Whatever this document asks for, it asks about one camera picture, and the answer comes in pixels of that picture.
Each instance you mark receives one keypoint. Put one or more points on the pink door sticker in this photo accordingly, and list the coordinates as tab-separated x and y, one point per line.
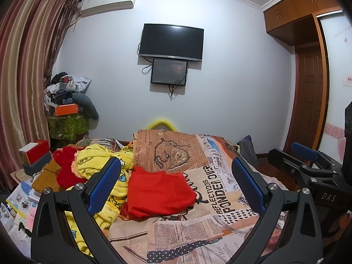
348	82

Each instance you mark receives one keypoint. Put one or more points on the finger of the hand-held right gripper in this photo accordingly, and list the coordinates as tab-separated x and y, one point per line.
286	159
304	150

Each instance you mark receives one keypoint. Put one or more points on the grey box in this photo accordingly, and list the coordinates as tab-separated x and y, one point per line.
37	166

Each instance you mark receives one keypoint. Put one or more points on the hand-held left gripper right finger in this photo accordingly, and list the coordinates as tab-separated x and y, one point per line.
247	180

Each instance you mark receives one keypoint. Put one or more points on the pink plush toy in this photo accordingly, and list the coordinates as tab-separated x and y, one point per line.
31	217

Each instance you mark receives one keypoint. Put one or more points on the dark blue bag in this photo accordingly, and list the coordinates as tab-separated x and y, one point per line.
247	150

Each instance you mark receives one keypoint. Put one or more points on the striped brown curtain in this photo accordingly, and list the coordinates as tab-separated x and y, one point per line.
24	60

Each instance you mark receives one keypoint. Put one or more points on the red plush cloth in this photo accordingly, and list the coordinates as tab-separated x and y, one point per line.
66	167

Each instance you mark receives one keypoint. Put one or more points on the orange box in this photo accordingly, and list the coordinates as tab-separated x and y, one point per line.
66	109

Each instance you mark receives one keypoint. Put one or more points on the red and white box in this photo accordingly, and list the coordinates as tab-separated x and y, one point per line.
34	150

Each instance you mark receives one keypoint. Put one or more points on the red zip jacket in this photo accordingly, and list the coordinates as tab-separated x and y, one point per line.
156	192

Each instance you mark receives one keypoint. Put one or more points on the yellow cartoon fleece blanket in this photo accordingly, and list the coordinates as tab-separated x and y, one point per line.
90	156

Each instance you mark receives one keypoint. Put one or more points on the person's right hand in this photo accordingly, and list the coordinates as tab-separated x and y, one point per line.
345	224

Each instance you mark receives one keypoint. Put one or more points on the green patterned cloth cover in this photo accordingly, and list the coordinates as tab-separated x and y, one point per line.
68	126

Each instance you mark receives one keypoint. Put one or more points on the black wall television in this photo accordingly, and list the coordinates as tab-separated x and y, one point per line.
170	42

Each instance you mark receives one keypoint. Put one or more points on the pile of mixed clothes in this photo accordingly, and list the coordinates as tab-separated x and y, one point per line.
62	88

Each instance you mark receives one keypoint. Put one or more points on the brown wooden board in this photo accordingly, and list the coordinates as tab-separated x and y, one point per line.
48	177

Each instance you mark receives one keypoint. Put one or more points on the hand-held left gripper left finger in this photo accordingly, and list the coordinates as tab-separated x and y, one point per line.
106	178

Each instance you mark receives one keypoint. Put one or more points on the pile of printed papers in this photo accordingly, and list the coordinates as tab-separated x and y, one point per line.
19	200

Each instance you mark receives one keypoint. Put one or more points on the white air conditioner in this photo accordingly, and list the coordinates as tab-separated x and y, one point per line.
108	1

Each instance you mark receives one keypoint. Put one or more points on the wooden overhead cabinet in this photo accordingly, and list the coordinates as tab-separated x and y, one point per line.
297	11

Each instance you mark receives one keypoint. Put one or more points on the small black wall monitor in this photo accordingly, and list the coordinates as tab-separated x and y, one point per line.
169	72

